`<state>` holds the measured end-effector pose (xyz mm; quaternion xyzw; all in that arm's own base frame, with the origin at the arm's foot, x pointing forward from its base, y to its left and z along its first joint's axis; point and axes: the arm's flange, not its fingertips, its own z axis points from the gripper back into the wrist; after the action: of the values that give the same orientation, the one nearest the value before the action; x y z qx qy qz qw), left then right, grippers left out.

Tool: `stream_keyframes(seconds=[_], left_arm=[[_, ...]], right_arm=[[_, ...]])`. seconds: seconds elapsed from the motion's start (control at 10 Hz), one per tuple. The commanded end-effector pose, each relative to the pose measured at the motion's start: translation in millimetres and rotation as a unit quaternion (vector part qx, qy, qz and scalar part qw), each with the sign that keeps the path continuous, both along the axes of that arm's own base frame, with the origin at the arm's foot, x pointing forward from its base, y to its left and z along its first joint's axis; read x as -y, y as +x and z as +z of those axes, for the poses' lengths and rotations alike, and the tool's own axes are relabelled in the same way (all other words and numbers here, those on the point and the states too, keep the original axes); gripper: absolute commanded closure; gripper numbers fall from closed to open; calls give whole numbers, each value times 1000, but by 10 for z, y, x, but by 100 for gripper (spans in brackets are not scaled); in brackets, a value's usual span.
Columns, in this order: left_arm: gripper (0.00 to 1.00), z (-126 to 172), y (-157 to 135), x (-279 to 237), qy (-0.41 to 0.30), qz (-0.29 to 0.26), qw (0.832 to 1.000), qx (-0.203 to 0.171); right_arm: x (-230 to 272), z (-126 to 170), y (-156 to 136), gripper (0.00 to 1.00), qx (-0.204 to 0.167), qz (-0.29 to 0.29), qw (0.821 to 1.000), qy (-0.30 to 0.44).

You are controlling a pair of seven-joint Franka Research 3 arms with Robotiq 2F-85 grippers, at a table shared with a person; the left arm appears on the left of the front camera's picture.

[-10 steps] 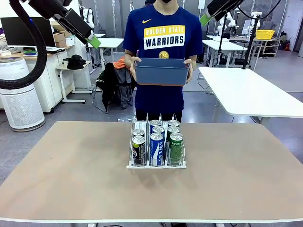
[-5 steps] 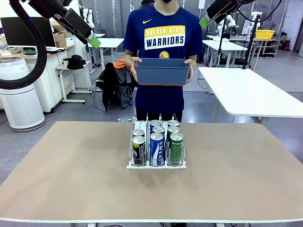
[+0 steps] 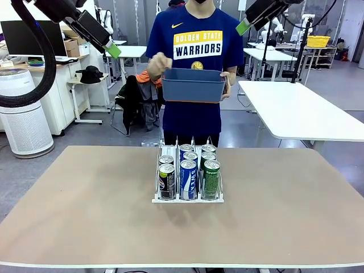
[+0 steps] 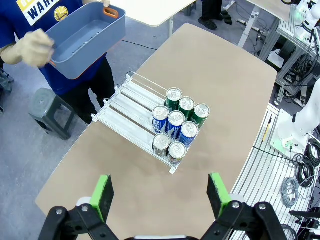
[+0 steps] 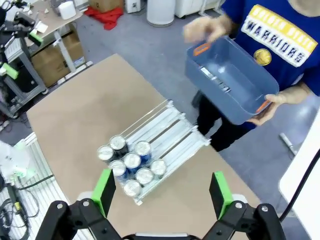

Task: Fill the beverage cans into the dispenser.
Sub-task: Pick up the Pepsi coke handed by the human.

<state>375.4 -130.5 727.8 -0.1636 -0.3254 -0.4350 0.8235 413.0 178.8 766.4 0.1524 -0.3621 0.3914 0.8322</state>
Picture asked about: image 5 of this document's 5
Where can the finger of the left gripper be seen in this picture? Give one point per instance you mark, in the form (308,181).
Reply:
(35,40)

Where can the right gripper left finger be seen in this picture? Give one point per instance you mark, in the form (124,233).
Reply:
(100,197)

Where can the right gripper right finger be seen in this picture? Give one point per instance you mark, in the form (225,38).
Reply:
(223,197)

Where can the blue Pocari Sweat can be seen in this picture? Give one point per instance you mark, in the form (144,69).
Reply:
(142,147)
(132,160)
(117,167)

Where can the black cola can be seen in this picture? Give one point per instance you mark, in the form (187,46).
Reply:
(117,142)
(105,152)
(215,78)

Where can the person's right forearm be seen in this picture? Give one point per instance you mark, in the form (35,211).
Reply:
(230,21)

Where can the person's left hand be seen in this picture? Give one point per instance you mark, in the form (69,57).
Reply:
(270,110)

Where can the person's right hand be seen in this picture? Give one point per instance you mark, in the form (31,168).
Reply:
(205,28)

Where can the wood desk white legs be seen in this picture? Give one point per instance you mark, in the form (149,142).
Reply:
(50,23)

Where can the large cardboard floor box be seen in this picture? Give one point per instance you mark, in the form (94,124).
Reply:
(55,62)

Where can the green block white knob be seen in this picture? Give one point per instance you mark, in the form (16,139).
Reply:
(10,71)

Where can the white paper roll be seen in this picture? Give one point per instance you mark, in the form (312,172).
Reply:
(67,10)

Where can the white slatted platform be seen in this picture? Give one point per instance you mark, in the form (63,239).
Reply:
(45,175)

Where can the red cloth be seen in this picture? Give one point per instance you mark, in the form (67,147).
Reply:
(105,17)

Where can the brown cardboard box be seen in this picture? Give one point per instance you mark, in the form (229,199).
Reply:
(106,5)

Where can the white side table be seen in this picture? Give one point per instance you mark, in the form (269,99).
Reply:
(315,195)

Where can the white device green lights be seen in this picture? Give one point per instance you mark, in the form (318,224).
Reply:
(15,160)

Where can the white cylindrical air purifier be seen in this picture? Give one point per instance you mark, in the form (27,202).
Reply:
(160,12)

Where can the person in blue shirt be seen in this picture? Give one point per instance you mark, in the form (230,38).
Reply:
(282,72)

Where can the white cabinet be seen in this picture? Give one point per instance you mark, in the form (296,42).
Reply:
(197,7)

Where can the aluminium frame rack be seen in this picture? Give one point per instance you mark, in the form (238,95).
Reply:
(27,80)

